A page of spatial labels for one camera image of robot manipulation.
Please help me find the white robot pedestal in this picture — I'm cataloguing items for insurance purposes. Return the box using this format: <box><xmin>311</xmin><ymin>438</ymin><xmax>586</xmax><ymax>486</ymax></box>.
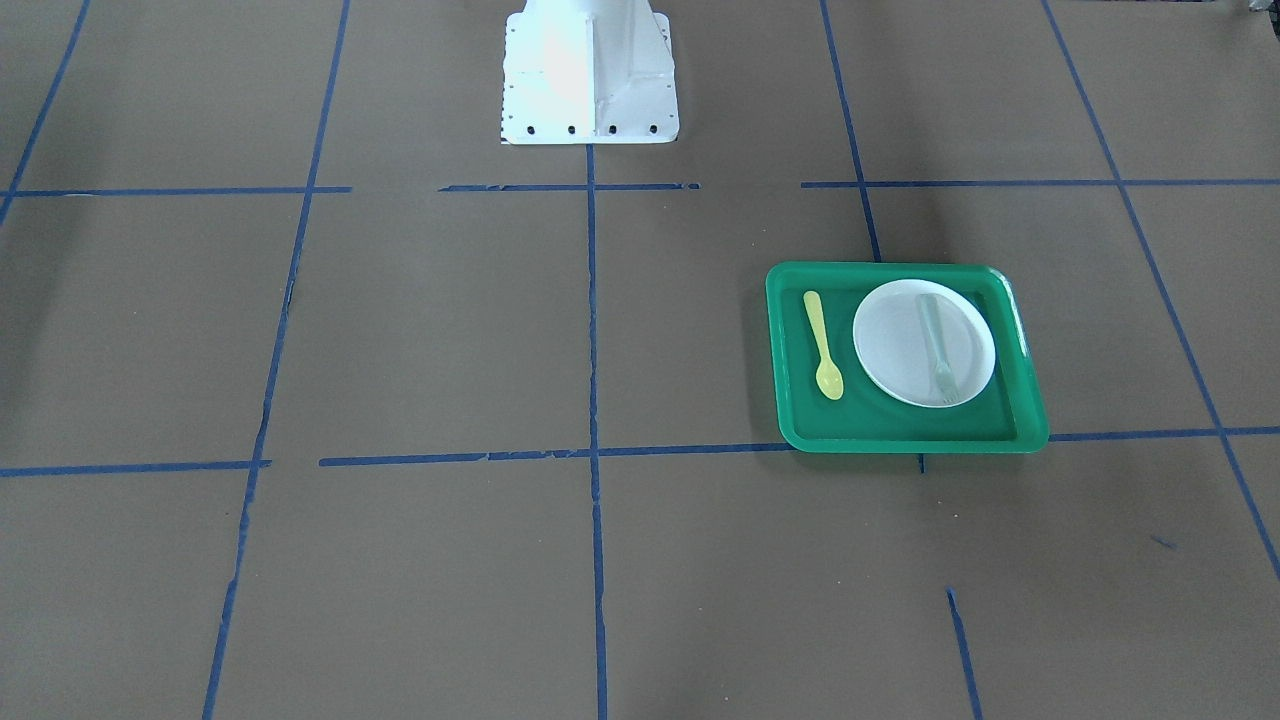
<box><xmin>500</xmin><ymin>1</ymin><xmax>681</xmax><ymax>146</ymax></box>

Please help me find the green plastic tray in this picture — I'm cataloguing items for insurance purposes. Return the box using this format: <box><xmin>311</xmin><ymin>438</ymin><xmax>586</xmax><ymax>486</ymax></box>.
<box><xmin>765</xmin><ymin>261</ymin><xmax>1050</xmax><ymax>454</ymax></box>

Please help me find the white round plate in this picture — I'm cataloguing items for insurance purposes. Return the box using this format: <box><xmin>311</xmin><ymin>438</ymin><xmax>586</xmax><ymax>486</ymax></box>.
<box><xmin>851</xmin><ymin>278</ymin><xmax>996</xmax><ymax>409</ymax></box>

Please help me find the yellow plastic spoon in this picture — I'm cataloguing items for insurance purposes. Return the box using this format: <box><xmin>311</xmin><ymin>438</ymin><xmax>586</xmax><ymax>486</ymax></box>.
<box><xmin>803</xmin><ymin>290</ymin><xmax>845</xmax><ymax>401</ymax></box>

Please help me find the pale green plastic fork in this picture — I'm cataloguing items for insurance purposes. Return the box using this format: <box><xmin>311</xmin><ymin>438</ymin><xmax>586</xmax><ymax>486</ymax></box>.
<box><xmin>916</xmin><ymin>293</ymin><xmax>959</xmax><ymax>406</ymax></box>

